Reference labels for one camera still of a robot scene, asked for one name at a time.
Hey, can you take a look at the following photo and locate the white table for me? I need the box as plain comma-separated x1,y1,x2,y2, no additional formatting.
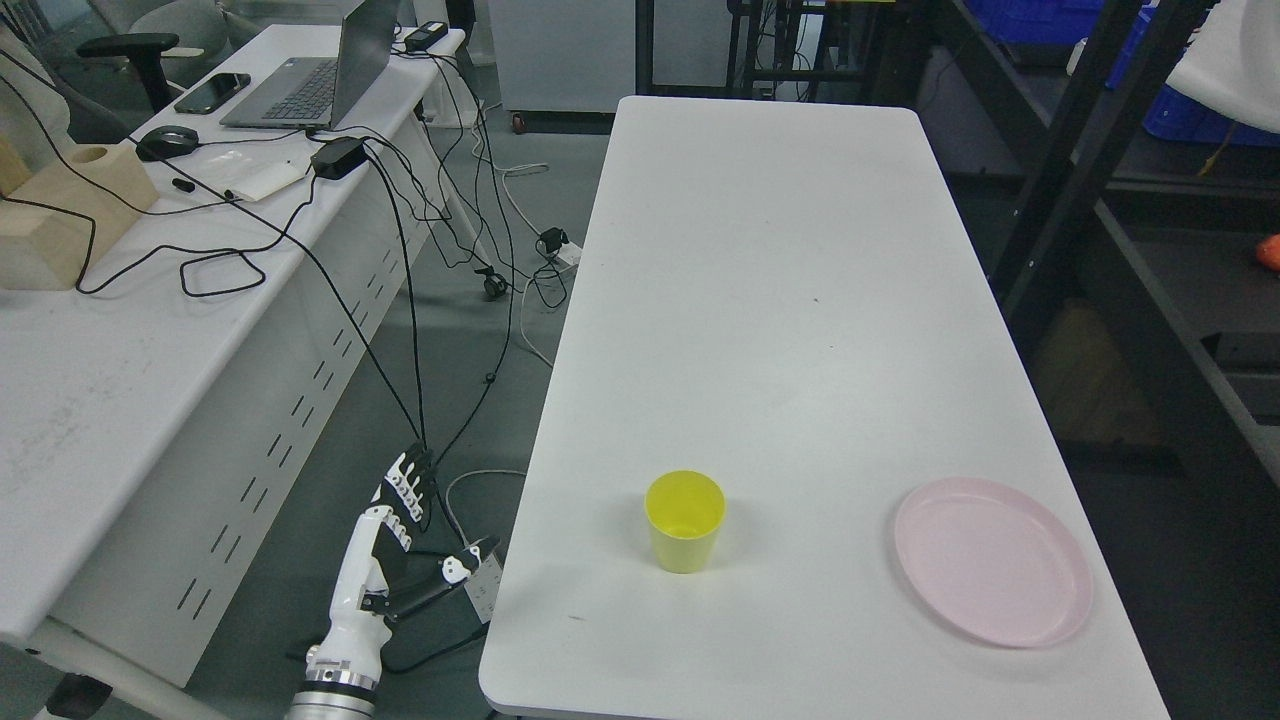
477,96,1167,719

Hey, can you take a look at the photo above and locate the black power adapter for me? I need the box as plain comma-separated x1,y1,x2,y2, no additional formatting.
310,136,367,181
403,20,451,53

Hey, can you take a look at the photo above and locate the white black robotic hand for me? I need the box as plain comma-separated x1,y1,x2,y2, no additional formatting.
306,442,499,685

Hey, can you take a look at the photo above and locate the black computer mouse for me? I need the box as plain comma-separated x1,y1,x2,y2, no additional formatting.
134,126,201,161

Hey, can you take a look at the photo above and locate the black smartphone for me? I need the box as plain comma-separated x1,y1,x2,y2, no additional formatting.
173,72,252,115

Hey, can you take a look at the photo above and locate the orange object on shelf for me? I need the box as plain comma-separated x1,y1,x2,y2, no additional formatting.
1254,234,1280,274

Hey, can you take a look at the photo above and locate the wooden block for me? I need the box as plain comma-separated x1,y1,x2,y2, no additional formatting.
1,143,159,291

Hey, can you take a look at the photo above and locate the yellow plastic cup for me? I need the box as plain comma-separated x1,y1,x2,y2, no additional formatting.
644,470,727,574

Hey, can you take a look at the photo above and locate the white side desk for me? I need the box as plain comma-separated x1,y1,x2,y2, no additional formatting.
3,58,451,719

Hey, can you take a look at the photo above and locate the grey laptop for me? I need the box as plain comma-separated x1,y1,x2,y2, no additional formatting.
220,1,399,129

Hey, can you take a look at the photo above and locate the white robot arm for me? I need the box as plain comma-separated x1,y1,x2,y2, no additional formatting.
284,644,381,719

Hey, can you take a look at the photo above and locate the pink plastic plate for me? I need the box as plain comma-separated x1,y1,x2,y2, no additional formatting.
893,477,1094,650

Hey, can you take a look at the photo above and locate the white power strip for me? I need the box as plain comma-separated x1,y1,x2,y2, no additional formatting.
462,553,502,625

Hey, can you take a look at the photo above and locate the blue plastic bin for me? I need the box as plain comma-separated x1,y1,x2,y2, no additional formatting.
968,1,1279,147

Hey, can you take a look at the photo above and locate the black office chair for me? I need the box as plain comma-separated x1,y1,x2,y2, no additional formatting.
76,33,180,113

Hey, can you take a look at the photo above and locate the dark metal shelf rack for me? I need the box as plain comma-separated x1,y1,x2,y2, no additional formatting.
925,1,1277,492

